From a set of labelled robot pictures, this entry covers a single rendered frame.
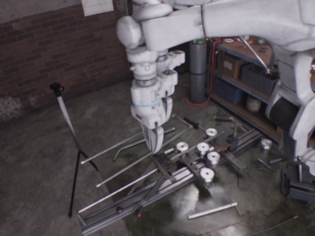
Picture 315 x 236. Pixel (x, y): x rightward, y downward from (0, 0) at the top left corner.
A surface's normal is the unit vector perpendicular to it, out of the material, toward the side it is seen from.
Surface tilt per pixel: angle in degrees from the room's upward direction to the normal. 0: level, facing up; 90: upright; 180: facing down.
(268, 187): 0
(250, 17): 85
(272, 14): 67
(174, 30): 87
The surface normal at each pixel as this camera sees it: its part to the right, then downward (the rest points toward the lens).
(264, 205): -0.07, -0.80
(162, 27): -0.25, 0.50
